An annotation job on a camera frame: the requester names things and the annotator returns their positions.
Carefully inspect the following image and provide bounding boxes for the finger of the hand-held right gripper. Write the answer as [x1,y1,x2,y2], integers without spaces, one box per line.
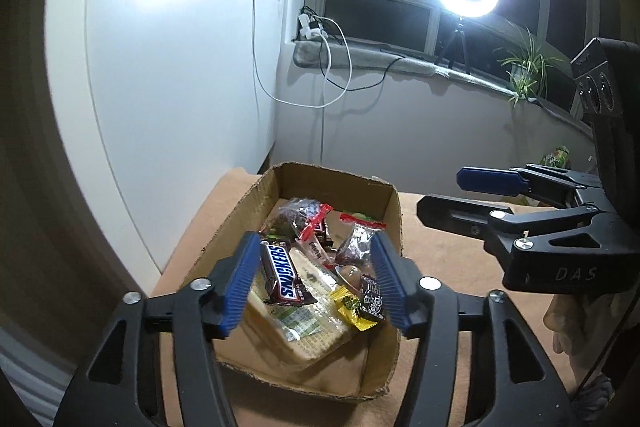
[456,164,603,208]
[416,193,616,258]

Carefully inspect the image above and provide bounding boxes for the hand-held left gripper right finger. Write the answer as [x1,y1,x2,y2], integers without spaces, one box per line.
[371,233,576,427]

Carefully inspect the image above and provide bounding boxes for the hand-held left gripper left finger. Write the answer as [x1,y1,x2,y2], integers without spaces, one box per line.
[52,232,262,427]

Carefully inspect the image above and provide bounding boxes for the small black snack packet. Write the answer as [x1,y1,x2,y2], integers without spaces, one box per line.
[359,274,387,323]

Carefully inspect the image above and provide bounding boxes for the brown and blue chocolate bar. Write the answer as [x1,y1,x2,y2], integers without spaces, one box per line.
[260,241,313,305]

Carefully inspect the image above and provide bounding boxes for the round brown chocolate candy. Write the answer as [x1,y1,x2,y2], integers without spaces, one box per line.
[336,264,362,293]

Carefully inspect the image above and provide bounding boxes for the yellow snack packet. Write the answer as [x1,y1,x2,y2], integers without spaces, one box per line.
[330,287,386,332]

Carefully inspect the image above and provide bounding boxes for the clear packet of dark dates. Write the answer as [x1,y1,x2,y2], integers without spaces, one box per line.
[272,197,333,240]
[335,219,388,268]

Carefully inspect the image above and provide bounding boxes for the clear plastic cracker pack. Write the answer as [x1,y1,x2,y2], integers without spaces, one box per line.
[245,247,358,363]

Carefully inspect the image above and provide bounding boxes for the brown cardboard box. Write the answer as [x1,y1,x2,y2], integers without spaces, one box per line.
[192,162,403,403]

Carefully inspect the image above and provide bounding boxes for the green carton box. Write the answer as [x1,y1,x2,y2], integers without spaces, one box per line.
[542,146,571,168]

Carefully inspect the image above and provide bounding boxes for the potted spider plant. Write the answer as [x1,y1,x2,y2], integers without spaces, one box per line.
[492,27,566,108]

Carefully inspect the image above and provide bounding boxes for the black tripod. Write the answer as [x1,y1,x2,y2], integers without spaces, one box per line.
[434,18,473,75]

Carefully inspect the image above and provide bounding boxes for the white wardrobe panel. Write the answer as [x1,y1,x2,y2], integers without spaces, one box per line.
[45,0,287,278]

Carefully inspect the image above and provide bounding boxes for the white power strip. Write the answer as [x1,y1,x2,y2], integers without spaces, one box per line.
[297,9,331,42]

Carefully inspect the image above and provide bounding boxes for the black cable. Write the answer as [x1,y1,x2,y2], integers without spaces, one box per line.
[320,19,407,91]

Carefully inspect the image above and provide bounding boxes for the white cable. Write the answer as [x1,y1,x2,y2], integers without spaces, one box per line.
[251,0,354,108]

